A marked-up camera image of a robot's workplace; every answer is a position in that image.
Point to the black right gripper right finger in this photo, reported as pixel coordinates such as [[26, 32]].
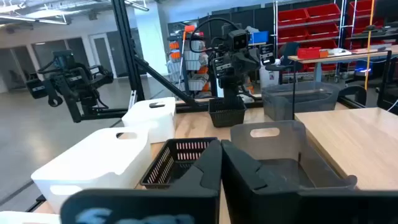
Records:
[[264, 208]]

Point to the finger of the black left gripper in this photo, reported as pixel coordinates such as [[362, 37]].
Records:
[[237, 90], [226, 90]]

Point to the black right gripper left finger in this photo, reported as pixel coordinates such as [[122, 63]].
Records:
[[186, 205]]

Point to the black mesh plastic basket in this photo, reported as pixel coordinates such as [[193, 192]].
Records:
[[227, 116], [158, 169]]

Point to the clear plastic bag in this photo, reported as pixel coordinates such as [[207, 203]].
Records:
[[280, 105]]

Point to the grey translucent plastic basket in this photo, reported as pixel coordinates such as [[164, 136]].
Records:
[[270, 146]]

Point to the black background robot arm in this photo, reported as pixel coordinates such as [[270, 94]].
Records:
[[71, 87]]

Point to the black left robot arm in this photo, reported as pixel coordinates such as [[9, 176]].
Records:
[[213, 81]]

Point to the white trash bin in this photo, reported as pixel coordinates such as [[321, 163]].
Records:
[[269, 77]]

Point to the blue screen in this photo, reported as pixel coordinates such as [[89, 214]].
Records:
[[258, 37]]

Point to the cart with white orange bins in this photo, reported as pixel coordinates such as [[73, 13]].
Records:
[[192, 59]]

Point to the black office chair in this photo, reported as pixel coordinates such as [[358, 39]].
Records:
[[287, 49]]

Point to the red storage bin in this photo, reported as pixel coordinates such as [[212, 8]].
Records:
[[292, 35], [323, 12], [323, 31], [292, 17], [360, 7]]

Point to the red box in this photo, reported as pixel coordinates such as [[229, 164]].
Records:
[[308, 53]]

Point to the wooden background desk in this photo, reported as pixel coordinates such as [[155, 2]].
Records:
[[342, 57]]

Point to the metal storage rack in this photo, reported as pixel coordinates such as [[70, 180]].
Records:
[[342, 40]]

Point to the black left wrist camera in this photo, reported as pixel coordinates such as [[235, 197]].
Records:
[[238, 40]]

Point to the black aluminium table frame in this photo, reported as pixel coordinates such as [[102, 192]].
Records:
[[124, 37]]

